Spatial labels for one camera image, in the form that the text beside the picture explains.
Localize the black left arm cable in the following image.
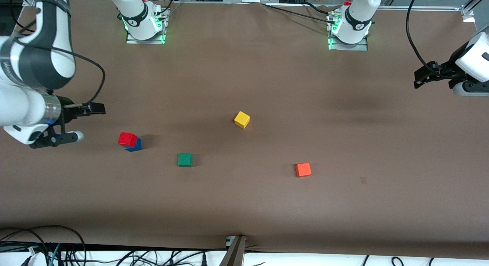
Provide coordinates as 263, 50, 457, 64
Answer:
405, 0, 440, 74

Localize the yellow wooden block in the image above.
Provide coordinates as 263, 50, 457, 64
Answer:
234, 111, 251, 129

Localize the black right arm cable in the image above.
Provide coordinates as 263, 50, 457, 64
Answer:
9, 0, 106, 106

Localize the red wooden block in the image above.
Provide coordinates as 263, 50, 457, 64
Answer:
118, 132, 138, 148

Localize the black looped floor cable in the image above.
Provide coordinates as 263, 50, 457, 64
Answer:
0, 225, 87, 266

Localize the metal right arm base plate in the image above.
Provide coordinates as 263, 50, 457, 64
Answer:
126, 6, 169, 45

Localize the black table cable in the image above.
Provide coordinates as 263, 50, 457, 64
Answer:
262, 2, 335, 24

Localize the orange wooden block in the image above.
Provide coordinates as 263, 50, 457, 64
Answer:
295, 162, 312, 178

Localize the aluminium profile bar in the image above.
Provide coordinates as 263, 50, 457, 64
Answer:
220, 235, 247, 266

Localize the teal cable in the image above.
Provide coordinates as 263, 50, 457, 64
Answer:
49, 243, 62, 266

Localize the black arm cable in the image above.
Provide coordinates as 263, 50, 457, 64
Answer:
405, 0, 440, 74
9, 0, 106, 106

